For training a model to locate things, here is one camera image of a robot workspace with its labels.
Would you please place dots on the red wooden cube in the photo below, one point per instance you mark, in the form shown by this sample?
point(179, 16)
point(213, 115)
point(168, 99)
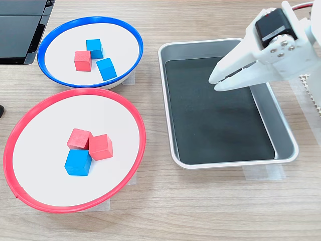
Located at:
point(82, 61)
point(101, 148)
point(78, 137)

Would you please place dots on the blue wooden cube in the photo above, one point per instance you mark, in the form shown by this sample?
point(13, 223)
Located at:
point(77, 163)
point(95, 47)
point(107, 69)

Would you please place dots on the translucent white tape sheet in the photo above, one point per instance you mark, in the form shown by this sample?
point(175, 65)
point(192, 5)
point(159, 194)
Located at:
point(309, 111)

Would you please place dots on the steel tray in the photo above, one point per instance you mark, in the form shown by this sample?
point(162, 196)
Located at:
point(283, 130)

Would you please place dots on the black tray mat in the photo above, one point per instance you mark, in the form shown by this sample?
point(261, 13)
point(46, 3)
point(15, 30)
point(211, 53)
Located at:
point(215, 125)

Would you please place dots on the translucent tape strip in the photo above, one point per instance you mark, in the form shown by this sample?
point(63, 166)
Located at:
point(131, 79)
point(263, 173)
point(102, 207)
point(133, 179)

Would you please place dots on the blue rimmed white plate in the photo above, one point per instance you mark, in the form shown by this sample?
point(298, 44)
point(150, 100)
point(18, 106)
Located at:
point(62, 37)

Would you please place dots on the red rimmed white plate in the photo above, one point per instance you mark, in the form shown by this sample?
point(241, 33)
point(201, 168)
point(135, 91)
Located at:
point(50, 163)

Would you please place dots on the black flat device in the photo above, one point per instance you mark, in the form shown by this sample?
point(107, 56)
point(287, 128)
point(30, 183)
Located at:
point(15, 37)

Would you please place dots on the small black object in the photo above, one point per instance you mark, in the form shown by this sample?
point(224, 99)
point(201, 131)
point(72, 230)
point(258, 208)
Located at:
point(1, 111)

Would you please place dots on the pale perforated base plate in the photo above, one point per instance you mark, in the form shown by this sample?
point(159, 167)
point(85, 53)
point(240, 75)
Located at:
point(304, 79)

